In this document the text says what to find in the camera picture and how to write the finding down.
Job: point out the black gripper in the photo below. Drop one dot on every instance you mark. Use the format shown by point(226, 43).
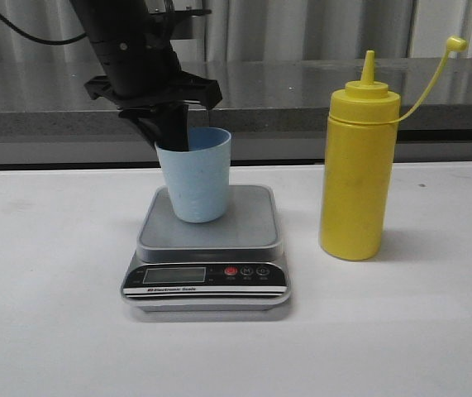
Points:
point(137, 76)

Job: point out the light blue plastic cup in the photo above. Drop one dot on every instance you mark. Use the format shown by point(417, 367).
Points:
point(198, 179)

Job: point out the yellow squeeze bottle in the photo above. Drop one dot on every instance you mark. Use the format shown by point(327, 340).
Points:
point(362, 128)

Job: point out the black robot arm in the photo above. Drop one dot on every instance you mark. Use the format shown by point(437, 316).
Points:
point(131, 20)

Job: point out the silver digital kitchen scale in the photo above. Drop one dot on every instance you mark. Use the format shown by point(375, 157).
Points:
point(235, 263)

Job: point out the grey pleated curtain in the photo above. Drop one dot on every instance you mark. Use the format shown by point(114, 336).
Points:
point(49, 31)

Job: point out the grey stone counter ledge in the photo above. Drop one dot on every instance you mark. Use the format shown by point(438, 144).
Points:
point(275, 111)

